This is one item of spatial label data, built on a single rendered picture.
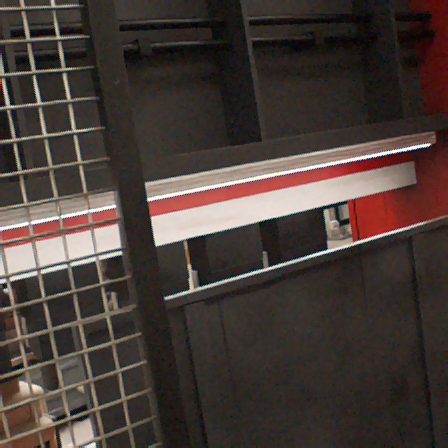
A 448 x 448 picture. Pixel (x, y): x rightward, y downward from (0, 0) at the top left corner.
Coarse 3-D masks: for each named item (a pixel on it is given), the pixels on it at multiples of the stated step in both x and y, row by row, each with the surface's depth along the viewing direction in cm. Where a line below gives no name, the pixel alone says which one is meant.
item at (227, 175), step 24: (360, 144) 142; (384, 144) 146; (408, 144) 150; (240, 168) 124; (264, 168) 128; (288, 168) 131; (168, 192) 116; (0, 216) 100; (24, 216) 103; (48, 216) 104
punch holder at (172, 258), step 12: (168, 252) 139; (180, 252) 141; (108, 264) 140; (120, 264) 134; (168, 264) 139; (180, 264) 141; (120, 276) 135; (168, 276) 140; (180, 276) 141; (120, 288) 137; (168, 288) 140; (180, 288) 141; (120, 300) 139
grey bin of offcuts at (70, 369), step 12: (72, 360) 402; (36, 372) 383; (72, 372) 401; (36, 384) 383; (72, 384) 401; (48, 396) 387; (60, 396) 394; (72, 396) 401; (84, 396) 407; (48, 408) 388; (60, 408) 393; (72, 408) 399; (84, 408) 417
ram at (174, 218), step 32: (352, 160) 168; (384, 160) 174; (192, 192) 142; (224, 192) 147; (256, 192) 152; (288, 192) 157; (320, 192) 162; (352, 192) 168; (32, 224) 123; (64, 224) 127; (160, 224) 138; (192, 224) 143; (224, 224) 147; (0, 256) 120; (32, 256) 124; (64, 256) 127
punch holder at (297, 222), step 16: (320, 208) 162; (272, 224) 156; (288, 224) 157; (304, 224) 160; (320, 224) 162; (272, 240) 158; (288, 240) 157; (304, 240) 160; (320, 240) 162; (272, 256) 160; (288, 256) 157; (304, 256) 160
